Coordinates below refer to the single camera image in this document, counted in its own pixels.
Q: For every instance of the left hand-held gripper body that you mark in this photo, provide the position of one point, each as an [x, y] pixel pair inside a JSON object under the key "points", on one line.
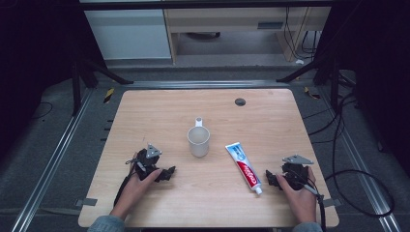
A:
{"points": [[146, 161]]}

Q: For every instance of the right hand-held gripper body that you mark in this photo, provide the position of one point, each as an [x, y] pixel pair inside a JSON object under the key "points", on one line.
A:
{"points": [[295, 170]]}

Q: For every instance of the person's left hand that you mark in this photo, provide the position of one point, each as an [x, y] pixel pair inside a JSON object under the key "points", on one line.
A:
{"points": [[137, 190]]}

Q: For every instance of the person's right hand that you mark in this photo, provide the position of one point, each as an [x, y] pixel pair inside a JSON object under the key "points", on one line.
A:
{"points": [[301, 201]]}

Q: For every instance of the white red blue toothpaste tube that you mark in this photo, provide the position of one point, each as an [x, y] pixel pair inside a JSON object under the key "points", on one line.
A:
{"points": [[245, 167]]}

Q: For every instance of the grey tape piece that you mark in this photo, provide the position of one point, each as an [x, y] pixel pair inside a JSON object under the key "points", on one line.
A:
{"points": [[86, 202], [332, 202]]}

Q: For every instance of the yellow black tape strip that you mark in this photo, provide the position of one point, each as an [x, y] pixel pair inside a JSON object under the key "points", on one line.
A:
{"points": [[311, 93], [108, 95]]}

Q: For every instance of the grey round table grommet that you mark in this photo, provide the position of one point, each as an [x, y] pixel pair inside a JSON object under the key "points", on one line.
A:
{"points": [[240, 102]]}

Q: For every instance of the black metal stand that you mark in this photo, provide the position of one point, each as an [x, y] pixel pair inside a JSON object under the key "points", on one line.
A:
{"points": [[77, 80], [333, 77]]}

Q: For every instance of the white cabinet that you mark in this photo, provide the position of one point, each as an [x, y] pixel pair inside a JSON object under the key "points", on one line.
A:
{"points": [[129, 34]]}

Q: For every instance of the light wooden desk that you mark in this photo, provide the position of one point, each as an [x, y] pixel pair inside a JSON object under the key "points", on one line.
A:
{"points": [[232, 19]]}

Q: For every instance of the aluminium floor rail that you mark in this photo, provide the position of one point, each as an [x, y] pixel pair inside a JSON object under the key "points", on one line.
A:
{"points": [[357, 151], [206, 84], [48, 164]]}

